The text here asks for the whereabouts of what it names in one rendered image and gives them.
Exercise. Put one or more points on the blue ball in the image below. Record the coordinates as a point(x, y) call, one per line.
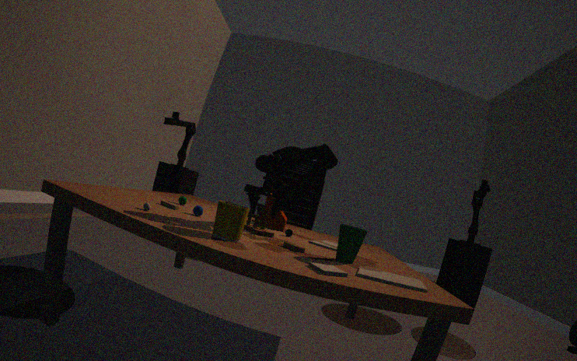
point(198, 210)

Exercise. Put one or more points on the yellow mug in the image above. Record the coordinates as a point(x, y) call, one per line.
point(229, 221)

